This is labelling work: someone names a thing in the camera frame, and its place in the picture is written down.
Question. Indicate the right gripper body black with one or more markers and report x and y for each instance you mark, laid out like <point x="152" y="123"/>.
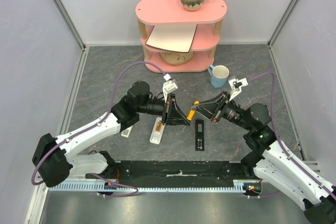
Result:
<point x="220" y="108"/>

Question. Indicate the black remote control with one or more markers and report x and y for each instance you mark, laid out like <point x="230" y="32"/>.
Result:
<point x="199" y="135"/>

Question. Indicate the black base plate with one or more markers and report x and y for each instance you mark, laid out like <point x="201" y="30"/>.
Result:
<point x="177" y="173"/>

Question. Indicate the white board black edge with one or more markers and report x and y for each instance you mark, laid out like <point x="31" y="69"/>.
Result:
<point x="177" y="38"/>

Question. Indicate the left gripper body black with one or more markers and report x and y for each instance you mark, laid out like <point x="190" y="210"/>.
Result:
<point x="166" y="108"/>

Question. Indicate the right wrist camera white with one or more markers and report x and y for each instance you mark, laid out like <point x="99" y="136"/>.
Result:
<point x="236" y="87"/>

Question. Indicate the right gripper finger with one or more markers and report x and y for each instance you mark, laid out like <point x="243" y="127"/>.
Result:
<point x="208" y="110"/>
<point x="210" y="104"/>

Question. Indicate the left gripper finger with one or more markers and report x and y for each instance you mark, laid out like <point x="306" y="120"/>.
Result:
<point x="175" y="109"/>
<point x="177" y="119"/>

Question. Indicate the light blue mug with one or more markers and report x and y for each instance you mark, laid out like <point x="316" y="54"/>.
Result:
<point x="219" y="75"/>

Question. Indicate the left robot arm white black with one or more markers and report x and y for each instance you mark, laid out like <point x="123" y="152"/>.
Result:
<point x="57" y="158"/>

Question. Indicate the beige floral bowl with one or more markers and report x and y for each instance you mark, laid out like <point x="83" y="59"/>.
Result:
<point x="176" y="58"/>

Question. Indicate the blue slotted cable duct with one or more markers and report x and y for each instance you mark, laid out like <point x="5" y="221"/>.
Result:
<point x="104" y="187"/>

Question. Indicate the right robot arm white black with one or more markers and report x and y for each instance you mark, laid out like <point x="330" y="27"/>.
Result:
<point x="271" y="160"/>

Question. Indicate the pink three tier shelf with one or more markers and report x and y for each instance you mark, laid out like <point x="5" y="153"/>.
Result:
<point x="170" y="12"/>

